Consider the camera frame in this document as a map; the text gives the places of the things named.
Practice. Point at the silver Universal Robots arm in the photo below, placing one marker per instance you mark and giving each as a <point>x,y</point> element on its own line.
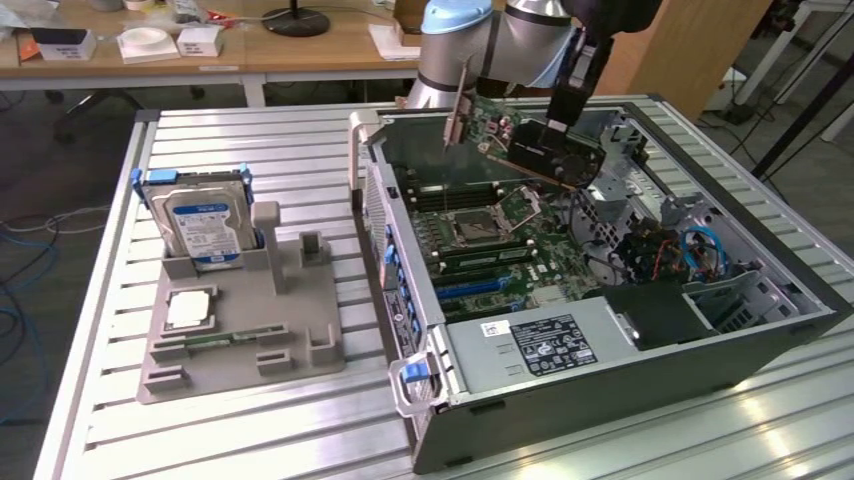
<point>453,55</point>

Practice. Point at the black open PC case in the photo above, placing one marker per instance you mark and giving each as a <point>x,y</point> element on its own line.
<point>600,400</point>

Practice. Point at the wooden desk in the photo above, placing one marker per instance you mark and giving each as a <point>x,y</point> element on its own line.
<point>106,67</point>

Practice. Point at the grey parts rack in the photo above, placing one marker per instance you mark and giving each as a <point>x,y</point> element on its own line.
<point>240,310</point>

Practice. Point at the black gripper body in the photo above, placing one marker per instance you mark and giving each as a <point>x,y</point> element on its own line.
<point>616,15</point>

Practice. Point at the grey power supply unit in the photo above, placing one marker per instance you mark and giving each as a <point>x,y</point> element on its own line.
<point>480,360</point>

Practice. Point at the silver drive cage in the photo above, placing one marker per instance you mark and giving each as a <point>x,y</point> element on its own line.
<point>600,210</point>

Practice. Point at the metal socket cover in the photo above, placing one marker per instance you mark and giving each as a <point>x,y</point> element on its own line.
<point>520,207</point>

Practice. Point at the hard disk in blue caddy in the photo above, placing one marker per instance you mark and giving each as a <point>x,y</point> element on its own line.
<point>200,225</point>

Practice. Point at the plain white box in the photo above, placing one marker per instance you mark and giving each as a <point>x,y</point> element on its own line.
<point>200,41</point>

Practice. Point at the white box with black top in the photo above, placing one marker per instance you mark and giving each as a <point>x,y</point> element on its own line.
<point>62,45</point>

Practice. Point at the black office chair base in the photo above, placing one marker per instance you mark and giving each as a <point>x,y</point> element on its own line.
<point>86,102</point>

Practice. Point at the silver CPU chip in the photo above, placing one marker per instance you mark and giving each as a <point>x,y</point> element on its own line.
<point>186,309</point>

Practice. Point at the blue expansion slot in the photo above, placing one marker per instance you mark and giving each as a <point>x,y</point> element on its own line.
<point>469,289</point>

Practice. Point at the wooden cabinet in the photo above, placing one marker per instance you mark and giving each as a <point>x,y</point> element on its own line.
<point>700,60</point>

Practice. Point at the black stand leg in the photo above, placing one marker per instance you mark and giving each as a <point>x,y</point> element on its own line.
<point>800,115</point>

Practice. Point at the green graphics card black cooler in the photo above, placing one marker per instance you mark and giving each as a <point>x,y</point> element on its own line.
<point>533,145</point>

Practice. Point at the green motherboard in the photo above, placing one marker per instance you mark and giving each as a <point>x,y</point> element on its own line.
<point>553,255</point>

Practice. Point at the green RAM stick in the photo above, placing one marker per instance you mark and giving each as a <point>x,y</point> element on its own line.
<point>220,339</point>

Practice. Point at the installed RAM stick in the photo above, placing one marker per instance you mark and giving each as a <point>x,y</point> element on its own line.
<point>483,260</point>

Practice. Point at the black lamp base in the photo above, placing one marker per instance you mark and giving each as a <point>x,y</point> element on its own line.
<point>293,24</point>

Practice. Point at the beige card retention latch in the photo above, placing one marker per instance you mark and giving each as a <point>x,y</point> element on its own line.
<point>357,150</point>

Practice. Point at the white paper stack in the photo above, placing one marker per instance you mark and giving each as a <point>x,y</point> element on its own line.
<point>393,45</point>

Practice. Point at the white square dish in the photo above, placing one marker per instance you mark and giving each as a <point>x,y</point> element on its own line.
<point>146,45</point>

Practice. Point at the CPU socket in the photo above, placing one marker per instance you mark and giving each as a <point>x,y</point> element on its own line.
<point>480,227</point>

